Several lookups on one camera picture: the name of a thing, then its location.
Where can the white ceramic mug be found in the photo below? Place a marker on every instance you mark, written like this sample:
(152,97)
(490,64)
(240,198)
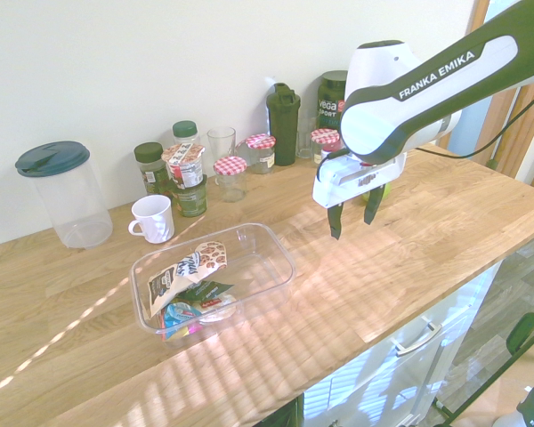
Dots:
(153,219)

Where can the small jar red checkered lid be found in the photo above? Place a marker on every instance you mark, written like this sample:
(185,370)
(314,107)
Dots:
(260,153)
(230,178)
(325,144)

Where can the dark green plastic cup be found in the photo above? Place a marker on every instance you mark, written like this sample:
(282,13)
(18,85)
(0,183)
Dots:
(191,198)

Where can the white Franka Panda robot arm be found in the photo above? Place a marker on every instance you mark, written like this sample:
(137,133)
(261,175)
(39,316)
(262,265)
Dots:
(405,102)

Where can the empty drinking glass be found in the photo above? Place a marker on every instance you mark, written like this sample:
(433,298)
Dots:
(221,144)

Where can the clear plastic rectangular container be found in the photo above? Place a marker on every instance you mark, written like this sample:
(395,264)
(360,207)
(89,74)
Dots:
(213,282)

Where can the wooden door frame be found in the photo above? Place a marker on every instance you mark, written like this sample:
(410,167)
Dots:
(507,107)

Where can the clear pitcher with teal lid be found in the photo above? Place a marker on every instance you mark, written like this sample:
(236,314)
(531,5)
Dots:
(64,195)

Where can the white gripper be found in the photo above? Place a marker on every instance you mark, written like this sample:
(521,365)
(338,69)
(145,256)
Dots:
(351,178)

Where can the Vega Sport protein tub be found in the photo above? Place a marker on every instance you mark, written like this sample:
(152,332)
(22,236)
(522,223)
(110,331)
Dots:
(331,102)

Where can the cookie print snack wrapper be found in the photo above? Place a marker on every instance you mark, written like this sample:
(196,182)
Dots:
(191,271)

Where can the red and white snack packet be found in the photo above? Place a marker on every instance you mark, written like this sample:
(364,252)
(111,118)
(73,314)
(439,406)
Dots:
(216,307)

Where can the clear jar with green lid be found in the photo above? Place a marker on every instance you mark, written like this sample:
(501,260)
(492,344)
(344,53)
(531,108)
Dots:
(187,132)

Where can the blue foil snack packet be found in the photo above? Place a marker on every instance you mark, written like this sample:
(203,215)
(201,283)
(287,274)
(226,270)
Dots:
(178,313)

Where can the white cabinet drawer front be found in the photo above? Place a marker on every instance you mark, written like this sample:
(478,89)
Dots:
(400,351)

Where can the spice jar with green cap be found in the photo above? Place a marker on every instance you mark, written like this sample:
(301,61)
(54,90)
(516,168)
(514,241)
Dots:
(150,169)

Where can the green metal stand frame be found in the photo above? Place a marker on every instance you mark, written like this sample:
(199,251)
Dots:
(503,369)

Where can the white yogurt cup foil lid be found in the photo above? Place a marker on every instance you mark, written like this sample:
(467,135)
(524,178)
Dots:
(184,165)

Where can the dark green shaker bottle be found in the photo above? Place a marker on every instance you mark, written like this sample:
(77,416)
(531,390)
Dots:
(283,129)

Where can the green snack packet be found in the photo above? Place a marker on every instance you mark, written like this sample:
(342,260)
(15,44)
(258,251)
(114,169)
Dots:
(207,291)

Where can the green apple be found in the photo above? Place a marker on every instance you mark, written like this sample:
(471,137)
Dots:
(385,192)

